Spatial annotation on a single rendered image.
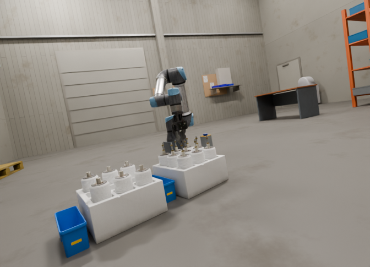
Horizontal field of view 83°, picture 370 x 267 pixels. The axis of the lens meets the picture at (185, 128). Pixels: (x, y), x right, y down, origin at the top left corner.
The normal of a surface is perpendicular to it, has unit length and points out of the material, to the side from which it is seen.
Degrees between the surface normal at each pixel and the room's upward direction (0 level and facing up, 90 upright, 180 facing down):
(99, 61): 90
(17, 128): 90
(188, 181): 90
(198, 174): 90
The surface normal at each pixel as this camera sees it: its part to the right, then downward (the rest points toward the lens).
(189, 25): 0.38, 0.00
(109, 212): 0.58, -0.04
